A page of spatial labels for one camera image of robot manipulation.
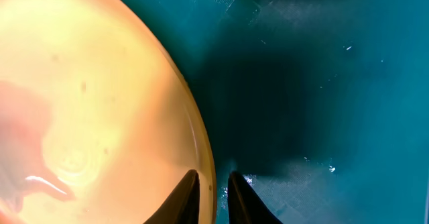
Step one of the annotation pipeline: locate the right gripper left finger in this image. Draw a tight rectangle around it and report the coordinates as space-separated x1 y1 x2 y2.
144 170 200 224

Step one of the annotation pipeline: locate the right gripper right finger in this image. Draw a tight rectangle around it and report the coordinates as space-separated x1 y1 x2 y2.
227 171 282 224

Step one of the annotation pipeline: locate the yellow-green plate bottom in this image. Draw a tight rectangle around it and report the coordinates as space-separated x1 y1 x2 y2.
1 0 217 223

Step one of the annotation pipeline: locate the teal plastic tray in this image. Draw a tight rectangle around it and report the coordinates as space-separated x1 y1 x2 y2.
122 0 428 223

